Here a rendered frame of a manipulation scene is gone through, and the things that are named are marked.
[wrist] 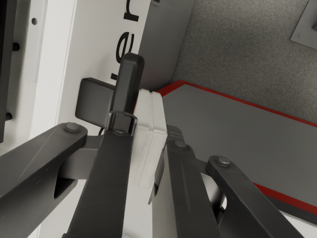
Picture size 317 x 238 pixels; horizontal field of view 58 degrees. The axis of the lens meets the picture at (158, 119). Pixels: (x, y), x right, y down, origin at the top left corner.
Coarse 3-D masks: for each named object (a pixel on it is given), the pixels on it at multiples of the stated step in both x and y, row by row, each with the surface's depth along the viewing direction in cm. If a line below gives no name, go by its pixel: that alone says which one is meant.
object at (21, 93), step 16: (16, 16) 27; (16, 32) 27; (16, 64) 28; (16, 80) 29; (16, 96) 29; (32, 96) 29; (16, 112) 30; (32, 112) 29; (16, 128) 30; (0, 144) 31; (16, 144) 31
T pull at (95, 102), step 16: (128, 64) 17; (96, 80) 18; (128, 80) 17; (80, 96) 18; (96, 96) 18; (112, 96) 18; (128, 96) 17; (80, 112) 18; (96, 112) 18; (128, 112) 18
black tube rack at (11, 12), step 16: (0, 0) 24; (16, 0) 24; (0, 16) 23; (0, 32) 24; (0, 48) 24; (16, 48) 27; (0, 64) 24; (0, 80) 25; (0, 96) 26; (0, 112) 26; (0, 128) 27
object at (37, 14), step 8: (32, 0) 25; (40, 0) 24; (32, 8) 25; (40, 8) 25; (32, 16) 25; (40, 16) 25; (32, 24) 25; (40, 24) 25; (32, 32) 25; (40, 32) 25; (32, 40) 26; (40, 40) 26; (32, 48) 26; (40, 48) 26; (32, 56) 26; (40, 56) 26; (24, 64) 26; (32, 64) 26; (24, 72) 27; (32, 72) 26; (32, 80) 27
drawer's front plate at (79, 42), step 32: (64, 0) 15; (96, 0) 17; (64, 32) 16; (96, 32) 18; (64, 64) 16; (96, 64) 19; (64, 96) 17; (32, 128) 18; (96, 128) 23; (64, 224) 24
